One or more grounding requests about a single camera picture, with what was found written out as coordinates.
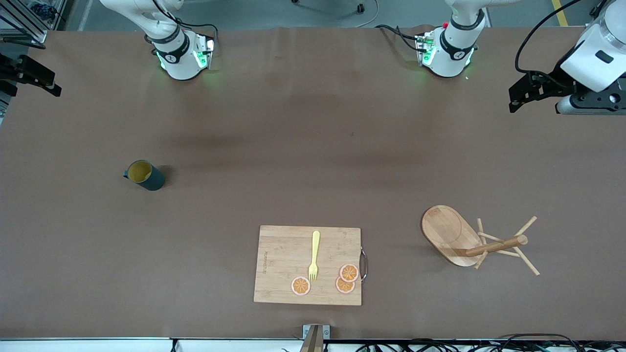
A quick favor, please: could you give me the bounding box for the black looped cable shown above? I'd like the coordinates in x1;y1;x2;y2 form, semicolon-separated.
496;333;582;352

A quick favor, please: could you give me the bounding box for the black cable tangle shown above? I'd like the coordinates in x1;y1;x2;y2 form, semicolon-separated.
355;341;494;352

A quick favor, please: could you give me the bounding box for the aluminium frame profile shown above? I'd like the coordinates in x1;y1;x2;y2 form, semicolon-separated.
0;0;69;49

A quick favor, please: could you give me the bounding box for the wooden mug tree rack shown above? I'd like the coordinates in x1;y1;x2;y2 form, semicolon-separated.
421;205;540;277

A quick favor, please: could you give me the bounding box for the blue bundle on frame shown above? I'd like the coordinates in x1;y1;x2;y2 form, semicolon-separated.
30;1;57;21

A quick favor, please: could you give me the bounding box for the dark teal cup yellow inside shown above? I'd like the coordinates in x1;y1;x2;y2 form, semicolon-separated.
123;160;166;192

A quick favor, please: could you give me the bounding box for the bamboo cutting board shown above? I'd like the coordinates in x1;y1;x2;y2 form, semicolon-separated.
253;225;362;307

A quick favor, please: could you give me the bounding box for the brown table cover mat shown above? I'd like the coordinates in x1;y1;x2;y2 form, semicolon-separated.
0;24;626;341

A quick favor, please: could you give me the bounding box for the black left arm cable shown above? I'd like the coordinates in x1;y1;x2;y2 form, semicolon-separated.
514;0;604;84

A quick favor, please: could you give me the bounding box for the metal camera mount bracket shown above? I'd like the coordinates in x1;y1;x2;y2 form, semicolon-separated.
302;324;330;352

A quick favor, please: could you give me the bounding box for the yellow plastic fork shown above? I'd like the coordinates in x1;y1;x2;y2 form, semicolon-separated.
308;230;321;283

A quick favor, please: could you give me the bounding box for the white table edge rail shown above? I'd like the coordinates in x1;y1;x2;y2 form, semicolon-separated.
0;337;626;352

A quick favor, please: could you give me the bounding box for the black stand leg with caster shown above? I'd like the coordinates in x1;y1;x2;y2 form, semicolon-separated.
292;0;366;14

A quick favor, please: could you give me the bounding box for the black left base cable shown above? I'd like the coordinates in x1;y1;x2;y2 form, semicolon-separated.
374;23;426;53

